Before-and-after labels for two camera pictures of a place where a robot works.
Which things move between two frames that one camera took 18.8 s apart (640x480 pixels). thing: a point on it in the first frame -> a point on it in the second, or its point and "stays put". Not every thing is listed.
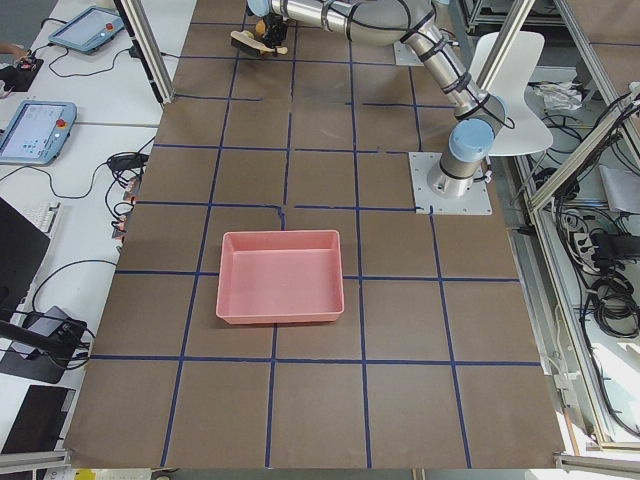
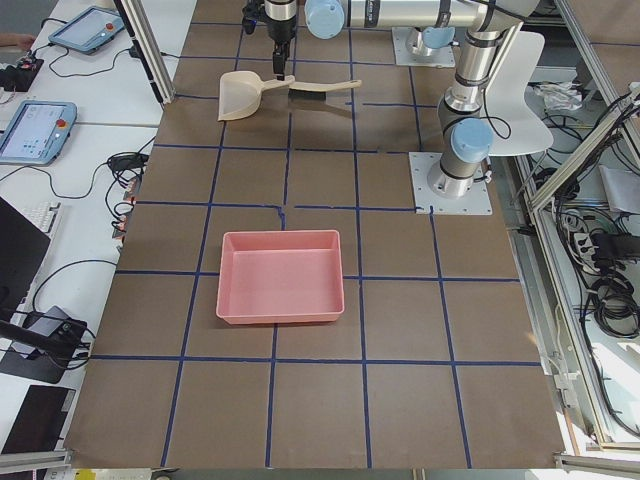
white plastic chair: x=524 y=129 stays put
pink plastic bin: x=280 y=277 stays put
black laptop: x=23 y=245 stays put
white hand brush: x=245 y=41 -> x=325 y=86
